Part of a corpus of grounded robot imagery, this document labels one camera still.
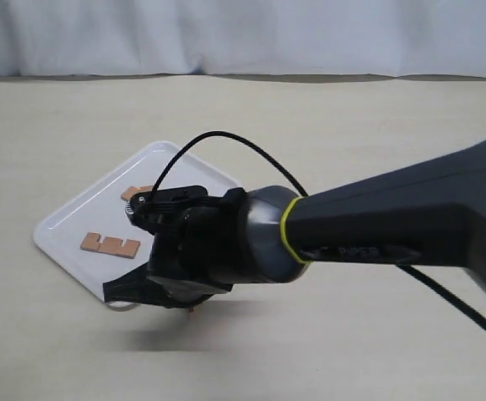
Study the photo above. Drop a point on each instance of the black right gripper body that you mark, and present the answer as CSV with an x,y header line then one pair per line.
x,y
186,264

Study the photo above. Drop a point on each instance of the white plastic tray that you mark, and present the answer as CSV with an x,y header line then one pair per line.
x,y
100,209

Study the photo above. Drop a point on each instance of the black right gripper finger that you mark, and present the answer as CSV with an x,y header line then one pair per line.
x,y
128,288

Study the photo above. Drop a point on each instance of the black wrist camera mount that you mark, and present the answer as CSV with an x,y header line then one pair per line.
x,y
149,213

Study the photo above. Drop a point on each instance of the wooden notched bar piece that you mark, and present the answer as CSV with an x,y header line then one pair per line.
x,y
133,190
109,245

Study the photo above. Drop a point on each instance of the white backdrop curtain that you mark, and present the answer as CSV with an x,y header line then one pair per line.
x,y
110,38

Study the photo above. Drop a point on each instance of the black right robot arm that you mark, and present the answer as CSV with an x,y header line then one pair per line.
x,y
429,214

